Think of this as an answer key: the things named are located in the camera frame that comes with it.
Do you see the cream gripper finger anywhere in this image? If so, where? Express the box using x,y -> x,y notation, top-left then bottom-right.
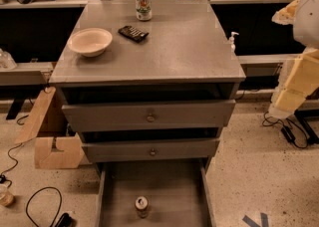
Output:
268,49 -> 319,119
271,0 -> 300,25

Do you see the orange soda can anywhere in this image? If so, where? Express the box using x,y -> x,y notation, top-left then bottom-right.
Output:
135,196 -> 149,218

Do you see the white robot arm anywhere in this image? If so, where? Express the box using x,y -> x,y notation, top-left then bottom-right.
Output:
268,0 -> 319,118

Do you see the grey middle drawer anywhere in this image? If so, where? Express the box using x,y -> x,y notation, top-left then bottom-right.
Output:
82,138 -> 219,162

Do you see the grey drawer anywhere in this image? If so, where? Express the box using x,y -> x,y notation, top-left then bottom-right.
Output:
94,159 -> 216,227
82,138 -> 219,162
62,100 -> 235,132

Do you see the white green tall can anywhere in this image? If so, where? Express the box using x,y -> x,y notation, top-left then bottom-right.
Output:
136,0 -> 153,21

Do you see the grey top drawer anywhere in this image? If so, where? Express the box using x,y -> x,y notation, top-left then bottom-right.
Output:
62,100 -> 235,132

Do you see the grey drawer cabinet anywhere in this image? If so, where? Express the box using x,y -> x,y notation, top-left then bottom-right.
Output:
48,0 -> 247,227

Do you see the grey bottom drawer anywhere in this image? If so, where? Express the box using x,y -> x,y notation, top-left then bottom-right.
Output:
94,159 -> 216,227

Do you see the black table leg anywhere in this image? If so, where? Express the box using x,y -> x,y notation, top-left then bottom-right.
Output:
294,110 -> 319,144

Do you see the white pump bottle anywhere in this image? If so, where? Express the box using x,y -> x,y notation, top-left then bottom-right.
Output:
228,32 -> 239,53

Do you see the black snack bar packet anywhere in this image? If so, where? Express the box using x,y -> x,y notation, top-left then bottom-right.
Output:
118,26 -> 149,43

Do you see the white bowl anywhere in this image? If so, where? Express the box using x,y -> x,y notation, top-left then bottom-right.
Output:
67,28 -> 113,57

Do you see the wooden block stand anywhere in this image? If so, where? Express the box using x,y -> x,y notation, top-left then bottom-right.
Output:
15,87 -> 85,169

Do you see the clear plastic cup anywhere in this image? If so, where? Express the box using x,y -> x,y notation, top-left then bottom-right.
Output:
0,184 -> 14,207

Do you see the black power adapter cable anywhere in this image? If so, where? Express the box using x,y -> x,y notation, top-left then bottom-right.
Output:
261,111 -> 312,149

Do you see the black floor cable left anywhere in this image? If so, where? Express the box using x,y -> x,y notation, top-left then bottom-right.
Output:
25,186 -> 74,227

